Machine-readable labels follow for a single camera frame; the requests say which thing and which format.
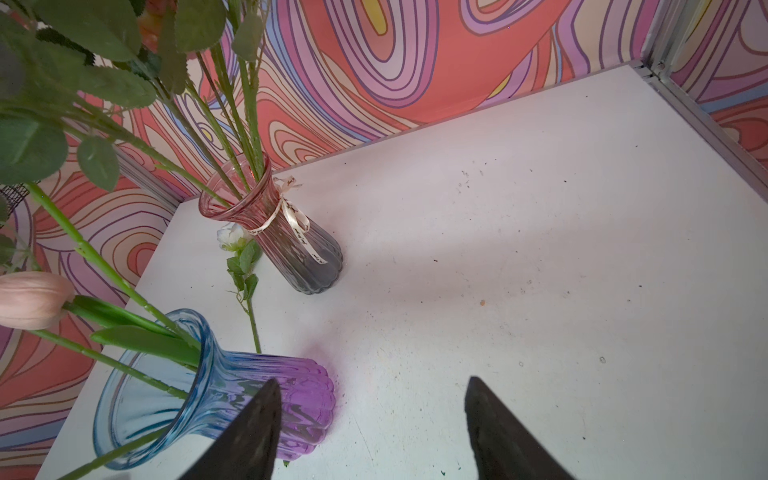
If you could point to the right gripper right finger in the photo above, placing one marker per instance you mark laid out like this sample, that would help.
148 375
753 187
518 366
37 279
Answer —
502 446

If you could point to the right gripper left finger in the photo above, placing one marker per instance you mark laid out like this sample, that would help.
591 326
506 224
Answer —
247 449

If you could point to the blue purple glass vase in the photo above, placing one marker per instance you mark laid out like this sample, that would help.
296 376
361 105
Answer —
223 384

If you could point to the pink glass vase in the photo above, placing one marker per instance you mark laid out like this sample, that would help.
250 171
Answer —
240 198

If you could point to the coral pink rose stem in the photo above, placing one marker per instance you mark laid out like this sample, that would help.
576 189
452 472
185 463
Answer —
144 440

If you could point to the pink tulip stem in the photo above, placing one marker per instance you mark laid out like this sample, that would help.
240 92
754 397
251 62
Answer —
36 300

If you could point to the cream ribbon on vase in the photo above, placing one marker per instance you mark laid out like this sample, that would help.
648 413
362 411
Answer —
298 222

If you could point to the small white rose stem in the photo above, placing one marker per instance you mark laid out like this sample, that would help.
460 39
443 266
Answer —
244 252

